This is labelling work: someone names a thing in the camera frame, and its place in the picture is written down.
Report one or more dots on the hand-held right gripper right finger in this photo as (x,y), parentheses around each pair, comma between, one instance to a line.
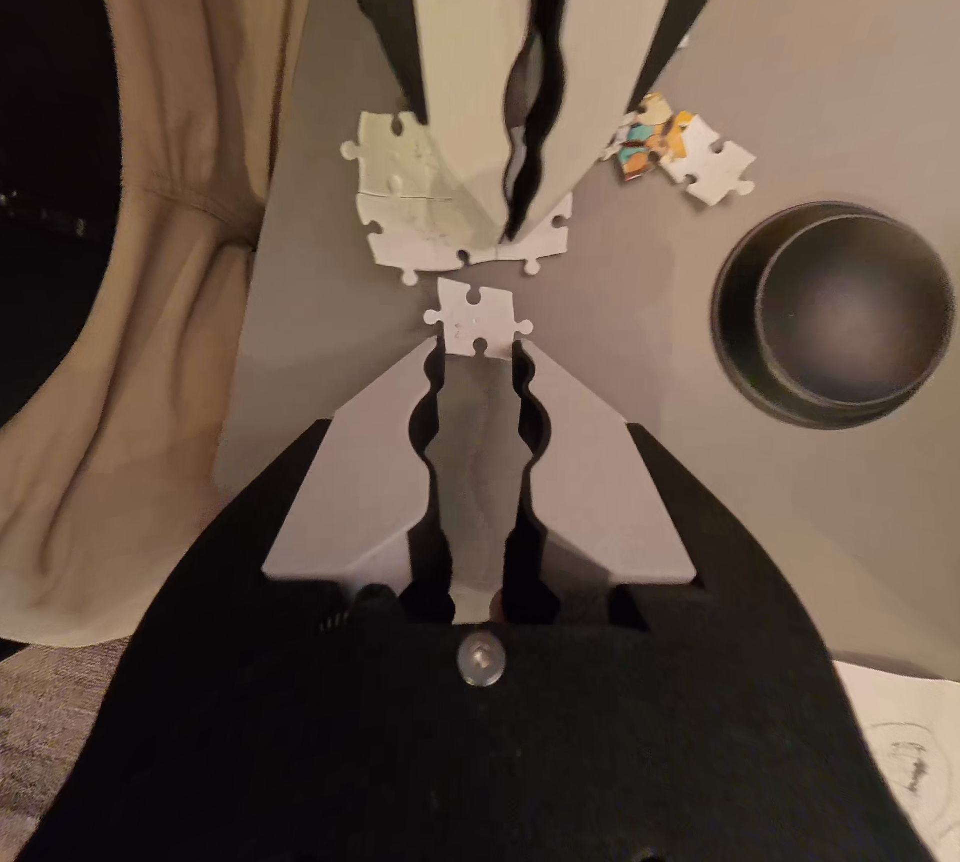
(600,494)

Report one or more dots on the black round bowl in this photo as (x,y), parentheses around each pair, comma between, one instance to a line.
(832,314)

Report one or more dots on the colourful printed puzzle piece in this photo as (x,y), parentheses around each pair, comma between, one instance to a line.
(643,141)

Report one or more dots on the white joined puzzle pieces section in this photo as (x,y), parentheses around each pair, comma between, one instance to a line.
(405,231)

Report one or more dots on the single white puzzle piece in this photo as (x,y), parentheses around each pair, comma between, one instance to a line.
(476,318)

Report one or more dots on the dark cloth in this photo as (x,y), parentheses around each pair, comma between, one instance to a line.
(45,126)

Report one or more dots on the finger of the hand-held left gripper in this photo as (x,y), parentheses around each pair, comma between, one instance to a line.
(600,51)
(465,51)

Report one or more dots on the beige cloth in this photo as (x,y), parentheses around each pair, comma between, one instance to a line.
(187,126)

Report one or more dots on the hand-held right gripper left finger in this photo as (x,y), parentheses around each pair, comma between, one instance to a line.
(352,494)

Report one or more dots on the white paper sheet with sketch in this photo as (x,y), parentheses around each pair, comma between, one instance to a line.
(900,727)

